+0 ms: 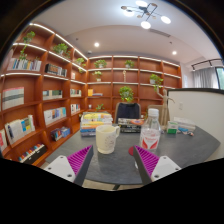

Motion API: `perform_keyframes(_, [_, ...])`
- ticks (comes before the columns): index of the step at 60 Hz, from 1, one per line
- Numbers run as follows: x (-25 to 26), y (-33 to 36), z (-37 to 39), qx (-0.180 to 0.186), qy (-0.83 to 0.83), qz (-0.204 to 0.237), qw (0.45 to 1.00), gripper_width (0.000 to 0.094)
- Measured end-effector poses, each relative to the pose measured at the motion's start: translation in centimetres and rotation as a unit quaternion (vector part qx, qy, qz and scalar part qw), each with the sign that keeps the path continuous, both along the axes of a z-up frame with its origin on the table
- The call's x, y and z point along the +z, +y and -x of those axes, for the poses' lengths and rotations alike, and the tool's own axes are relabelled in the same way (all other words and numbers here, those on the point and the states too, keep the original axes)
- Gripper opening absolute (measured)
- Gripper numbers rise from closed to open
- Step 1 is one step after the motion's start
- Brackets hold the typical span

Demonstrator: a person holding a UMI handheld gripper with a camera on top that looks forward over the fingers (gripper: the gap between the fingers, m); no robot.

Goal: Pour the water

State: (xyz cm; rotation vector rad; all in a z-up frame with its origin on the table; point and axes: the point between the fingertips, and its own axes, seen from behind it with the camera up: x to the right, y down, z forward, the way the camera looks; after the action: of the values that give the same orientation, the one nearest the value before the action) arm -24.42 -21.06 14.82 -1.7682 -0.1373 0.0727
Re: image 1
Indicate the stack of white books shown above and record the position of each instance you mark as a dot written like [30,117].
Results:
[185,122]

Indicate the small green white box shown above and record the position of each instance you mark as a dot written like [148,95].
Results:
[172,128]

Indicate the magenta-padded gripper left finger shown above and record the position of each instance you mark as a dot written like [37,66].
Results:
[63,166]

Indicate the black ceiling track light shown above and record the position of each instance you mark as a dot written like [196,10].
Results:
[210,62]

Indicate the flat round red coaster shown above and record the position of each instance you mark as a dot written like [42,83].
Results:
[131,151]

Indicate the stack of dark books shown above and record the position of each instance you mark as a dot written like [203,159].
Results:
[128,126]

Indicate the grey curtain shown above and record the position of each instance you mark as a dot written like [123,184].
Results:
[205,78]

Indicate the wooden shelf unit with books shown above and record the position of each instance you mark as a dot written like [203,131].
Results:
[33,100]

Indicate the dark upholstered chair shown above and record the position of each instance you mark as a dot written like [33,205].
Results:
[127,111]

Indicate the clear plastic water bottle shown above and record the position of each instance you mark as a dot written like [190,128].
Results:
[150,133]

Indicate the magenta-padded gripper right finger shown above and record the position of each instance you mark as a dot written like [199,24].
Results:
[161,166]

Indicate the recessed ceiling spotlight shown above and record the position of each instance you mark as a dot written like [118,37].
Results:
[174,52]
[96,44]

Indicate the white wall switch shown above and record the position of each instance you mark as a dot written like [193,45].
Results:
[181,106]

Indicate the branched ceiling lamp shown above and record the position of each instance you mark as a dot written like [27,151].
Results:
[145,13]

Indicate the window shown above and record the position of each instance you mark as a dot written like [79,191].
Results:
[220,78]

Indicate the stack of colourful books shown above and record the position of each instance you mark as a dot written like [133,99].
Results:
[95,121]

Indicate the wooden artist mannequin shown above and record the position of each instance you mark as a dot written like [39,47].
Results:
[165,103]

